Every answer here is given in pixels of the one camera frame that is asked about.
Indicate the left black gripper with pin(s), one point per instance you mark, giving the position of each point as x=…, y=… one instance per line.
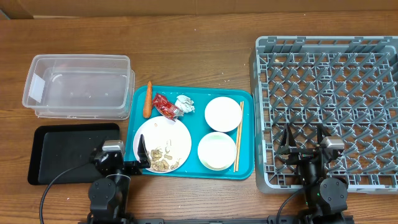
x=133, y=168

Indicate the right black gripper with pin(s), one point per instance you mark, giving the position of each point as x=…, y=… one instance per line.
x=298, y=154

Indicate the orange carrot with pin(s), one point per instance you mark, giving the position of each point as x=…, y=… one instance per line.
x=147, y=109

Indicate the red snack wrapper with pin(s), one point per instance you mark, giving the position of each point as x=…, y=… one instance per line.
x=166, y=108

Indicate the white tissue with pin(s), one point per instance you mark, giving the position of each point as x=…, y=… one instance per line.
x=185, y=104

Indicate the wooden chopstick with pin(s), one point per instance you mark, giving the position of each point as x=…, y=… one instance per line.
x=237, y=137
x=240, y=137

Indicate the white bowl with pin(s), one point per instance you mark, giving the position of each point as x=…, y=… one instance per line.
x=223, y=114

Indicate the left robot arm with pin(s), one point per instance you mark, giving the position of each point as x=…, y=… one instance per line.
x=108, y=195

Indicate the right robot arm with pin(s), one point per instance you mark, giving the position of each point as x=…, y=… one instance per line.
x=324, y=196

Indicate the grey dishwasher rack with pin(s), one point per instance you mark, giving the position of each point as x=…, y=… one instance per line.
x=348, y=84

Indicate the white plate with peanuts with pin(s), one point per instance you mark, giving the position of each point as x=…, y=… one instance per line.
x=168, y=144

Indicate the teal serving tray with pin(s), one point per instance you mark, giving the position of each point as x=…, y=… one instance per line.
x=195, y=122

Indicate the black plastic tray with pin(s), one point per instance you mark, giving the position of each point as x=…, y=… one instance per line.
x=57, y=148

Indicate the clear plastic storage bin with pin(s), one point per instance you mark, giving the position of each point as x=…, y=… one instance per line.
x=80, y=86

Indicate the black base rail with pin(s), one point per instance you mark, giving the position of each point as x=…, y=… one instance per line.
x=211, y=221

